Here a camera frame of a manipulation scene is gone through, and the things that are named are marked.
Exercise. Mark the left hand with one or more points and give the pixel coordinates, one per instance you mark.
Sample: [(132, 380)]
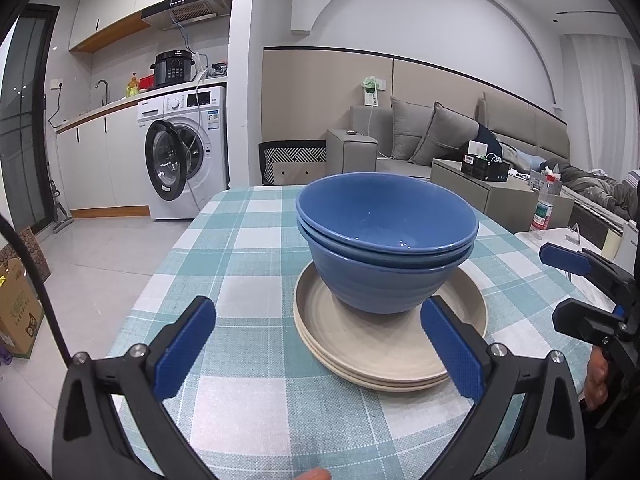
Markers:
[(314, 474)]

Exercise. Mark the grey sofa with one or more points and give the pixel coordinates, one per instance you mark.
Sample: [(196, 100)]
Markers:
[(407, 137)]

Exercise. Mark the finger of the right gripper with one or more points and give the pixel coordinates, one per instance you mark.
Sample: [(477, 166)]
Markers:
[(588, 323), (615, 282)]

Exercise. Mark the large beige plate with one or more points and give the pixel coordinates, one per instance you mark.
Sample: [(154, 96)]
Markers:
[(371, 384)]

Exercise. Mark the grey cabinet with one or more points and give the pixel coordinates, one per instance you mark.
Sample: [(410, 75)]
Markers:
[(511, 204)]

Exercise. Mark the black pressure cooker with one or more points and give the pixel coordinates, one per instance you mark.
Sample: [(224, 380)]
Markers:
[(172, 67)]

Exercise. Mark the kitchen faucet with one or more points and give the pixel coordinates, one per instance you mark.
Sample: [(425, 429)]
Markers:
[(102, 85)]

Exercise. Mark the cardboard box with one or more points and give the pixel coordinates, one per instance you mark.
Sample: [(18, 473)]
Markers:
[(21, 313)]

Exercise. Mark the black range hood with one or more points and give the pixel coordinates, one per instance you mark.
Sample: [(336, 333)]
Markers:
[(170, 14)]

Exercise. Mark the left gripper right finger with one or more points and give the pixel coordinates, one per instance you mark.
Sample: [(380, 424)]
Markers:
[(525, 420)]

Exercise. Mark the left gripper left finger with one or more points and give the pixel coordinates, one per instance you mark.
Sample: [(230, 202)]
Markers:
[(89, 440)]

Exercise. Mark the white washing machine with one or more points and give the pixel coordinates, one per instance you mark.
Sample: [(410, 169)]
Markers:
[(185, 150)]

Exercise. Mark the plastic water bottle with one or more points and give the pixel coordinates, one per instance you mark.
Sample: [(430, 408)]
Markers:
[(547, 191)]

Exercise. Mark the grey cushion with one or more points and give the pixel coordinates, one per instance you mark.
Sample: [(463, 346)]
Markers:
[(446, 133)]

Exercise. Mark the large blue bowl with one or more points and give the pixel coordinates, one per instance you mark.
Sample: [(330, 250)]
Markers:
[(379, 289)]

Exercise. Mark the right hand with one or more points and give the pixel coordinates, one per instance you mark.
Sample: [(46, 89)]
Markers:
[(596, 390)]

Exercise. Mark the black box with cables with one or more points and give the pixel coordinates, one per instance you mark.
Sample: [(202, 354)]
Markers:
[(481, 165)]

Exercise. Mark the teal checked tablecloth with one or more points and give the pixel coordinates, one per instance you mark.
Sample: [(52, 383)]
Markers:
[(257, 404)]

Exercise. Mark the wall power strip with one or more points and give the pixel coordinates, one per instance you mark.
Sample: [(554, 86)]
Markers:
[(371, 87)]

